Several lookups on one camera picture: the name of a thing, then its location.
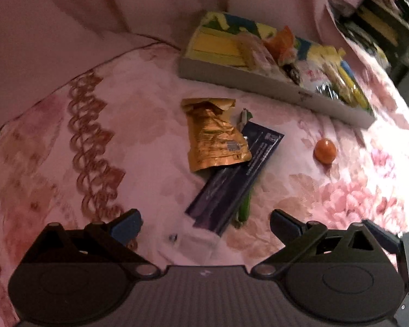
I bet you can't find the clear packet with barcode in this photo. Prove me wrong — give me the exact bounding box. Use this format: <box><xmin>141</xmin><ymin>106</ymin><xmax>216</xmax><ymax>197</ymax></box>
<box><xmin>236</xmin><ymin>32</ymin><xmax>287</xmax><ymax>80</ymax></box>

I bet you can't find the cardboard tray with colourful lining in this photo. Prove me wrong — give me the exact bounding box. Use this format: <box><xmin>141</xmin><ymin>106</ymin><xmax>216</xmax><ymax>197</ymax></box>
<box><xmin>179</xmin><ymin>11</ymin><xmax>375</xmax><ymax>129</ymax></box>

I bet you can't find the small orange fruit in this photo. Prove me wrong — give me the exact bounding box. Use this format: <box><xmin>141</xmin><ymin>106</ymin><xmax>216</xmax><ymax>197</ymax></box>
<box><xmin>313</xmin><ymin>138</ymin><xmax>338</xmax><ymax>165</ymax></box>

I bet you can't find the gold snack bag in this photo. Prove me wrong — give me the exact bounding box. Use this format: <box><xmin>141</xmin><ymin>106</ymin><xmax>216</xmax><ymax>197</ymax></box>
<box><xmin>181</xmin><ymin>98</ymin><xmax>252</xmax><ymax>172</ymax></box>

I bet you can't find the yellow wafer bar pack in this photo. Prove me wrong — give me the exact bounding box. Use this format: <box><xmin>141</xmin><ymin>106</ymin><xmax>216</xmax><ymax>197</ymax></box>
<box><xmin>338</xmin><ymin>60</ymin><xmax>373</xmax><ymax>114</ymax></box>

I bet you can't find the orange chips clear bag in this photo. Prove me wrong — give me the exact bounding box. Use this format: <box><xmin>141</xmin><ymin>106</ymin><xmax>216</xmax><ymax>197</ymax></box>
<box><xmin>264</xmin><ymin>26</ymin><xmax>297</xmax><ymax>66</ymax></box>

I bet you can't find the small white sachet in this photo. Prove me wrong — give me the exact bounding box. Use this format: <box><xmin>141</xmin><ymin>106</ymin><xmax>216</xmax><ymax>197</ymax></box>
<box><xmin>158</xmin><ymin>230</ymin><xmax>220</xmax><ymax>266</ymax></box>

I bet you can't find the dark wooden desk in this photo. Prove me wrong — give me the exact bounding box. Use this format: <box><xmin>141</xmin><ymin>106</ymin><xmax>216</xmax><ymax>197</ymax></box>
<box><xmin>352</xmin><ymin>0</ymin><xmax>409</xmax><ymax>86</ymax></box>

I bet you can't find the dark blue packet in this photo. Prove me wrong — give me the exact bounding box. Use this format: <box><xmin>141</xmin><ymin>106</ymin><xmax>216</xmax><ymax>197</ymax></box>
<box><xmin>185</xmin><ymin>122</ymin><xmax>284</xmax><ymax>235</ymax></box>

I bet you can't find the green snack stick packet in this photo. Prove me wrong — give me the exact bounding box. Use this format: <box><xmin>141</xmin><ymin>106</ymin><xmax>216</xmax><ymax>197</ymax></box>
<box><xmin>233</xmin><ymin>108</ymin><xmax>252</xmax><ymax>229</ymax></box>

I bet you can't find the popcorn snack clear bag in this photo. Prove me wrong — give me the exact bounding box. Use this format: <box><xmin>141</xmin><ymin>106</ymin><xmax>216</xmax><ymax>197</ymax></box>
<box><xmin>322</xmin><ymin>61</ymin><xmax>357</xmax><ymax>107</ymax></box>

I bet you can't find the floral pink bedsheet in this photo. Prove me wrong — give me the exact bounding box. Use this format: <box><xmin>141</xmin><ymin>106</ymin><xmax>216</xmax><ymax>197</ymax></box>
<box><xmin>0</xmin><ymin>42</ymin><xmax>409</xmax><ymax>326</ymax></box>

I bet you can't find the white green snack bag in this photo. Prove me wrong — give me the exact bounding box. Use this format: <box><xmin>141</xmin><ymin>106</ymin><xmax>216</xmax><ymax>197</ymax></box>
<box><xmin>293</xmin><ymin>60</ymin><xmax>339</xmax><ymax>101</ymax></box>

